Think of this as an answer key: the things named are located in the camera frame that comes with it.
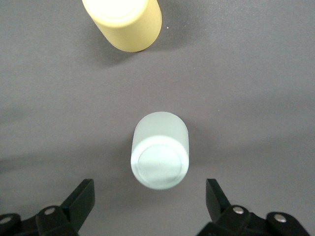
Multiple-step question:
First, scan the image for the pale yellow plastic cup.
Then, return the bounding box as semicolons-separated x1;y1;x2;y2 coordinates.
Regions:
81;0;163;53

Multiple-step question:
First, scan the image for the pale green plastic cup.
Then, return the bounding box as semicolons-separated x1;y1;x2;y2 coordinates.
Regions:
129;111;190;190

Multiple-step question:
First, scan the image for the dark grey table cloth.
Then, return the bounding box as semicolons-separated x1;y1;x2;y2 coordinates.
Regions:
0;0;315;236

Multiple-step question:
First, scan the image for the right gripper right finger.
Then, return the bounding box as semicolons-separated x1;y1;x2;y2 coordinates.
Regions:
196;178;311;236

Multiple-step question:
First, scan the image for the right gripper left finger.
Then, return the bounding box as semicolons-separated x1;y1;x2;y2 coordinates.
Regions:
0;178;95;236

